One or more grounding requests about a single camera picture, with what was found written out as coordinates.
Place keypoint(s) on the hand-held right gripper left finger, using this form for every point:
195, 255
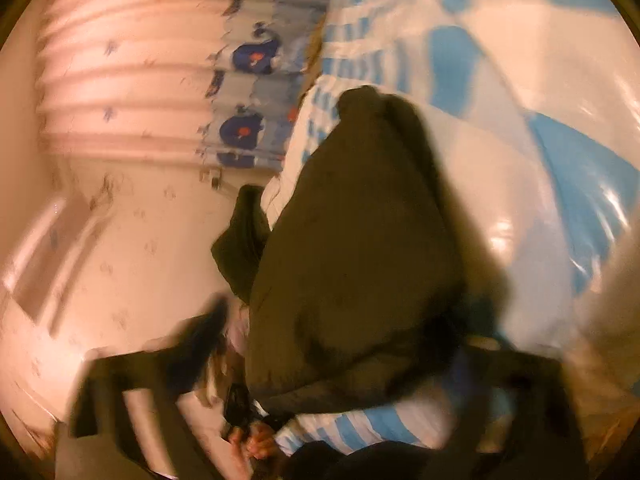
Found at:
202, 342

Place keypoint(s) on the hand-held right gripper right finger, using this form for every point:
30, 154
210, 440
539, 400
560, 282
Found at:
475, 375

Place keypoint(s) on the dark olive jacket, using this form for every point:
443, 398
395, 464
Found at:
360, 260

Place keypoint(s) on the brown fluffy cloth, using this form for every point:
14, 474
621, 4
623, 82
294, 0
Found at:
220, 370

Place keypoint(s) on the small dark cloth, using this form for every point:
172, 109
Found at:
240, 402

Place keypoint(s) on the red striped cloth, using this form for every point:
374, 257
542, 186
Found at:
257, 447

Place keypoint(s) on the beige cloth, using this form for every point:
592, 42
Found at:
615, 320

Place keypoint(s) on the whale print curtain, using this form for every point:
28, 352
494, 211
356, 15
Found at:
260, 90

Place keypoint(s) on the blue checked bed cover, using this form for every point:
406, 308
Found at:
500, 110

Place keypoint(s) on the pink curtain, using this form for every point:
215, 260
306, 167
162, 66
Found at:
130, 55

